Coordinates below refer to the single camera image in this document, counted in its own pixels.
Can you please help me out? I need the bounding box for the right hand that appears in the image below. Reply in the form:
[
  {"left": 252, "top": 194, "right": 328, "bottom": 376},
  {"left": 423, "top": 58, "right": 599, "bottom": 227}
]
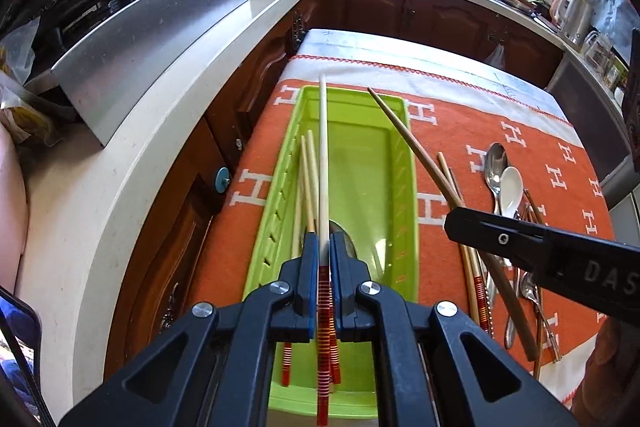
[{"left": 570, "top": 317, "right": 639, "bottom": 426}]

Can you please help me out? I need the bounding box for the wood-handled steel spoon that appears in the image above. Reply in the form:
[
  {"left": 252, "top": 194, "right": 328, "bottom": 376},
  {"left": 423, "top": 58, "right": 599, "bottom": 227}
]
[{"left": 524, "top": 188, "right": 546, "bottom": 225}]

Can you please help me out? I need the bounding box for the orange H-pattern blanket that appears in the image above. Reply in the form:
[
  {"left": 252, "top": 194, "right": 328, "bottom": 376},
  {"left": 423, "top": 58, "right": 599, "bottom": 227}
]
[{"left": 184, "top": 51, "right": 616, "bottom": 408}]

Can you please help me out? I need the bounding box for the steel spoon in tray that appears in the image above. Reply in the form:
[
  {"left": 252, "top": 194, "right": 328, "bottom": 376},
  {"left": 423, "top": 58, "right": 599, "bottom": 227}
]
[{"left": 330, "top": 220, "right": 357, "bottom": 259}]

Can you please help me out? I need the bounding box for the red-banded bamboo chopstick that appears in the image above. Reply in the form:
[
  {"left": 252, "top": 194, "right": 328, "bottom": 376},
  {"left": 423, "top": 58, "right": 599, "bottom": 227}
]
[
  {"left": 281, "top": 130, "right": 342, "bottom": 387},
  {"left": 317, "top": 74, "right": 332, "bottom": 426}
]

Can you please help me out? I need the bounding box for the dark wooden chopstick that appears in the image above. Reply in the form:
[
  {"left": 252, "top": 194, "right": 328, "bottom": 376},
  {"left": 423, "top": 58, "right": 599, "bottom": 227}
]
[{"left": 368, "top": 88, "right": 538, "bottom": 362}]

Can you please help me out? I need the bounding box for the white ceramic spoon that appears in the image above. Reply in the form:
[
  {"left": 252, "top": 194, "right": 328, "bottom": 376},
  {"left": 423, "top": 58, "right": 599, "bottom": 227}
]
[{"left": 500, "top": 166, "right": 524, "bottom": 219}]

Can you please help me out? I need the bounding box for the small steel spoon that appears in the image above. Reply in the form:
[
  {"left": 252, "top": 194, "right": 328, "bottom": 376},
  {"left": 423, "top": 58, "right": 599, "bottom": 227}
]
[{"left": 520, "top": 272, "right": 562, "bottom": 362}]

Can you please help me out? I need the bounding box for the steel fork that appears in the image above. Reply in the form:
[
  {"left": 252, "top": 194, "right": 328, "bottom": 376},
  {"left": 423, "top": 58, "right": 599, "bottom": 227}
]
[{"left": 503, "top": 206, "right": 532, "bottom": 351}]

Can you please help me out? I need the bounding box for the stainless steel splash guard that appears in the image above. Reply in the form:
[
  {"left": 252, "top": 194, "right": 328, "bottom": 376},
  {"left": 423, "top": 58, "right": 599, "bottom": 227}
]
[{"left": 51, "top": 0, "right": 247, "bottom": 145}]

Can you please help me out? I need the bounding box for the large steel spoon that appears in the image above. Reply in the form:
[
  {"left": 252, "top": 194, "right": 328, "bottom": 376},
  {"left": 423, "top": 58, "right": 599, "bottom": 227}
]
[{"left": 484, "top": 142, "right": 509, "bottom": 215}]

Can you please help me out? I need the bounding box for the green plastic utensil tray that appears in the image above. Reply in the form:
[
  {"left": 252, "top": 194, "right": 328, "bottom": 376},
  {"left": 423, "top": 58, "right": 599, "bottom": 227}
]
[{"left": 243, "top": 86, "right": 419, "bottom": 420}]

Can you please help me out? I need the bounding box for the white kitchen countertop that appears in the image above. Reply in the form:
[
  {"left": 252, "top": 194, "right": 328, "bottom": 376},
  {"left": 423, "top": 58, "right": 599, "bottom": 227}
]
[{"left": 14, "top": 0, "right": 622, "bottom": 408}]

